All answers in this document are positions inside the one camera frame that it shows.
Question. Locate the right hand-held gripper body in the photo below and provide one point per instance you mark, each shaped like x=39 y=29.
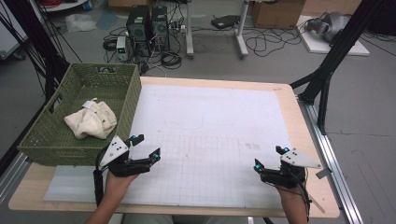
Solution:
x=295 y=158

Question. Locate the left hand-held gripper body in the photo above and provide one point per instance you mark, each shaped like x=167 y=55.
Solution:
x=115 y=152

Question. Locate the cream printed cloth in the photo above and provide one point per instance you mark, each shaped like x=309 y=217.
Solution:
x=93 y=119

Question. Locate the green woven basket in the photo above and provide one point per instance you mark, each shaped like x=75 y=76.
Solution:
x=62 y=146

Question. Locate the person's left hand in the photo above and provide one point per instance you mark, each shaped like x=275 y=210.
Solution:
x=116 y=185

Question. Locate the person's right hand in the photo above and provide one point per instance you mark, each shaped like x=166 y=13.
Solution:
x=292 y=194

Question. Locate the grey tape piece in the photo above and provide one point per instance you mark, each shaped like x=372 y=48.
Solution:
x=325 y=173

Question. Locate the beige tape strip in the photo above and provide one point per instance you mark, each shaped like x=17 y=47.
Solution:
x=317 y=203

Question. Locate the white grid mat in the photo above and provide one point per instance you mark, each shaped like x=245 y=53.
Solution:
x=205 y=124

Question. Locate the person's light trousers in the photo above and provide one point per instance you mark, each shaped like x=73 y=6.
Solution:
x=149 y=220

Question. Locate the small white power supply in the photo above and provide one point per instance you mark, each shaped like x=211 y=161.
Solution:
x=121 y=48

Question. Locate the white floor board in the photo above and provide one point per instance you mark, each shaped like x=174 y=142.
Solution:
x=317 y=46

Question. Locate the black metal stand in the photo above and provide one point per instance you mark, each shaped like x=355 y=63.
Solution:
x=336 y=53
x=40 y=46

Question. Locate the black computer tower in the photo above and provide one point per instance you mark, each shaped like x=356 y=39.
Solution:
x=160 y=28
x=138 y=28

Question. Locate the white desk leg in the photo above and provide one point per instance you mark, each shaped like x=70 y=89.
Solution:
x=189 y=31
x=241 y=34

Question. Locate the clear plastic bag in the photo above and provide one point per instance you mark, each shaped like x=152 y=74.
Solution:
x=79 y=23

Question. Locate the grey robot head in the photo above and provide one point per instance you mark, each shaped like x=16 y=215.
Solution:
x=333 y=25

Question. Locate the large cardboard box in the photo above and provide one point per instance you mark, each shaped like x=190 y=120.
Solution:
x=277 y=14

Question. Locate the black flat device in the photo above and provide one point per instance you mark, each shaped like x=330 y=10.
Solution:
x=225 y=21

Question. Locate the flat cardboard box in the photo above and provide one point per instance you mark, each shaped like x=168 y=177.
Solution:
x=330 y=6

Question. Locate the white round table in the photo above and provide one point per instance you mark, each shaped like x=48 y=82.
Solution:
x=62 y=4

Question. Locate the white cabinet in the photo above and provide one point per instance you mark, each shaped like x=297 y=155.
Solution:
x=9 y=37

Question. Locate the aluminium rail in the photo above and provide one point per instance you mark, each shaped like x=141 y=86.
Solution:
x=330 y=149
x=12 y=177

